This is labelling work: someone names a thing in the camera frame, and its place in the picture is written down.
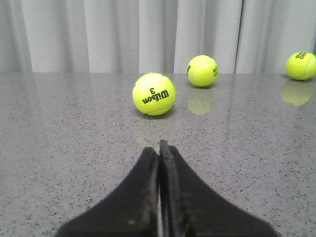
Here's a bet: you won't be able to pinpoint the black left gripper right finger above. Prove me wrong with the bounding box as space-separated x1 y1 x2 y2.
159 140 279 237

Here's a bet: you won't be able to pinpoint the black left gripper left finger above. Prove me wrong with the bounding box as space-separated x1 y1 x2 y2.
56 147 159 237

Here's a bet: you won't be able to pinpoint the far-left yellow tennis ball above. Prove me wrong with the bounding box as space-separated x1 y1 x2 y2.
132 73 176 116

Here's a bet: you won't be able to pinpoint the yellow Roland Garros tennis ball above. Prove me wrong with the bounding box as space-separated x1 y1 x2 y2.
187 55 219 87

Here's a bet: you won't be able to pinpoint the centre yellow tennis ball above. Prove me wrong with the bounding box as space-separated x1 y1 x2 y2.
285 51 316 80

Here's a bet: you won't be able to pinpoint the grey pleated curtain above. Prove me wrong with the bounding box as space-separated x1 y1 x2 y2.
0 0 316 74

